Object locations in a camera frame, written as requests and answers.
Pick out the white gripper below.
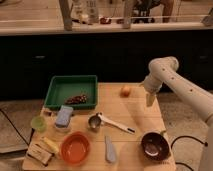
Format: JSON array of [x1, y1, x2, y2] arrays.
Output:
[[142, 75, 163, 107]]

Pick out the small orange apple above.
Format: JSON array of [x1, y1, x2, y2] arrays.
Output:
[[120, 86, 131, 97]]

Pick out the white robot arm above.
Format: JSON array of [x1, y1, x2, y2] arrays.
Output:
[[142, 56, 213, 171]]

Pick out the dark brown bowl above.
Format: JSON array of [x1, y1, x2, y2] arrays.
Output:
[[141, 132, 170, 161]]

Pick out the light blue spatula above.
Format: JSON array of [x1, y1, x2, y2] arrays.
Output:
[[105, 136, 117, 163]]

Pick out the dark grape bunch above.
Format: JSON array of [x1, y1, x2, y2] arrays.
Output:
[[65, 95, 87, 105]]

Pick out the green plastic tray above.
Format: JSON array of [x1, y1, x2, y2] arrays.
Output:
[[44, 75, 98, 110]]

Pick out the blue sponge block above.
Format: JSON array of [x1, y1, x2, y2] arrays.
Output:
[[55, 105, 73, 128]]

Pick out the red object on counter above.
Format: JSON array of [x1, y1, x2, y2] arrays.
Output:
[[100, 17, 111, 25]]

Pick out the orange plastic bowl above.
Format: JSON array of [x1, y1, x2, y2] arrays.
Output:
[[60, 131, 90, 166]]

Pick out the white cup on counter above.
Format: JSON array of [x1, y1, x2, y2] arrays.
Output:
[[82, 14, 89, 25]]

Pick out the yellow corn toy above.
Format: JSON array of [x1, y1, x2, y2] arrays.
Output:
[[43, 137, 59, 154]]

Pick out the green plastic cup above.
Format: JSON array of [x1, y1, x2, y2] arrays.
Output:
[[30, 116, 46, 132]]

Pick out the wooden block toy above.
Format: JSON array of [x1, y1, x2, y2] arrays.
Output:
[[27, 144, 52, 166]]

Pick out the metal measuring cup white handle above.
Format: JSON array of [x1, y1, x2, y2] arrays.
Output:
[[88, 113, 135, 134]]

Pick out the black cable right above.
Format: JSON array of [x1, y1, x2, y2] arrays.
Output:
[[170, 134, 209, 171]]

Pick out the black cable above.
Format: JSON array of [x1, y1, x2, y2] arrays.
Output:
[[170, 134, 209, 171], [0, 108, 36, 147]]

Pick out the black cable left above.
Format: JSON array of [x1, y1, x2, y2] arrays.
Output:
[[0, 108, 36, 147]]

